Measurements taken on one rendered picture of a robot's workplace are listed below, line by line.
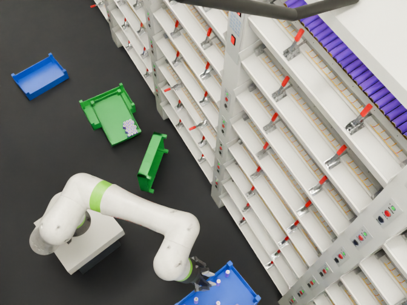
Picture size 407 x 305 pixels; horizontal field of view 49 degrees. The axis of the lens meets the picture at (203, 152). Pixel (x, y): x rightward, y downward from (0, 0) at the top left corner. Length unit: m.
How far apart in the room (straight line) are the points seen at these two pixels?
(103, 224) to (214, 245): 0.65
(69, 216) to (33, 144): 1.37
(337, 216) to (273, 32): 0.60
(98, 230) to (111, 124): 0.85
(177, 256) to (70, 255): 0.85
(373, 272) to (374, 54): 0.72
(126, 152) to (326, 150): 1.70
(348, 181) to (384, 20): 0.47
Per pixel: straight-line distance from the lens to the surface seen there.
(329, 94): 1.19
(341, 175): 1.31
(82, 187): 1.67
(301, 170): 1.51
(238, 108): 1.72
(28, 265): 2.67
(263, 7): 0.84
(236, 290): 2.00
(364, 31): 1.01
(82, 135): 2.92
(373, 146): 1.15
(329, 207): 1.48
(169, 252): 1.50
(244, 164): 1.92
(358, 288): 1.63
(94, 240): 2.24
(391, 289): 1.46
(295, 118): 1.37
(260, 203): 2.06
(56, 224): 1.64
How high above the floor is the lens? 2.44
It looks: 61 degrees down
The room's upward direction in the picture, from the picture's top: 3 degrees clockwise
